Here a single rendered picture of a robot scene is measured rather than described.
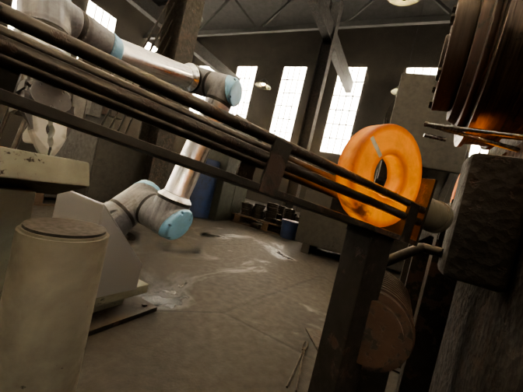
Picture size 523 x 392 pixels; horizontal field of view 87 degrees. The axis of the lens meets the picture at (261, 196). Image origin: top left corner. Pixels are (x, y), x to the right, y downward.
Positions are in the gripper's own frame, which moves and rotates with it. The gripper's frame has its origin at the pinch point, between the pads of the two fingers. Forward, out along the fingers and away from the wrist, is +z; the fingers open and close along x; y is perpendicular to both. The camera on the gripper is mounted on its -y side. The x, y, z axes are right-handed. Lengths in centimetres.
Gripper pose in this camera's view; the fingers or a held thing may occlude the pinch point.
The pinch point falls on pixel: (48, 152)
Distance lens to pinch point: 67.8
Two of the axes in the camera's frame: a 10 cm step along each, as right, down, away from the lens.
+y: -8.9, 1.3, 4.3
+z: 0.9, 9.9, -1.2
